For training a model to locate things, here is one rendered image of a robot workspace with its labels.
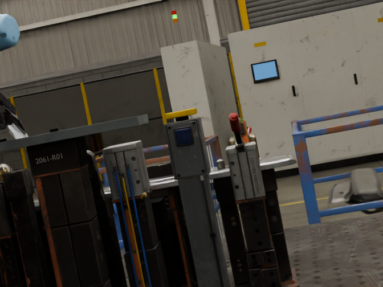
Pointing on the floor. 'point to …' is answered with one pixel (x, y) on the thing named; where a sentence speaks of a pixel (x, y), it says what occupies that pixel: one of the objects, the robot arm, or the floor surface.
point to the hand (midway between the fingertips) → (4, 161)
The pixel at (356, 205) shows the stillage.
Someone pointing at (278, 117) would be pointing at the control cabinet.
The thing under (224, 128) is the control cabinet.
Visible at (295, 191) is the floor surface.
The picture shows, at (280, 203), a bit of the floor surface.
